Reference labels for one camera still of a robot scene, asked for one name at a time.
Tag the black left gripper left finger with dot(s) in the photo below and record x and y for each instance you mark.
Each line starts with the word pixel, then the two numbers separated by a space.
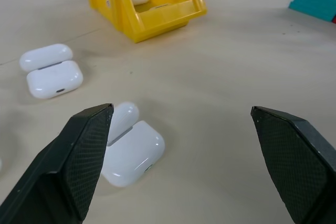
pixel 65 171

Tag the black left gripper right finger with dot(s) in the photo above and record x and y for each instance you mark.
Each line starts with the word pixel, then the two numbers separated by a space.
pixel 296 161

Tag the yellow plastic bin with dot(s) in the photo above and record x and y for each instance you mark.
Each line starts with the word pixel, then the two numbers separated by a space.
pixel 147 6

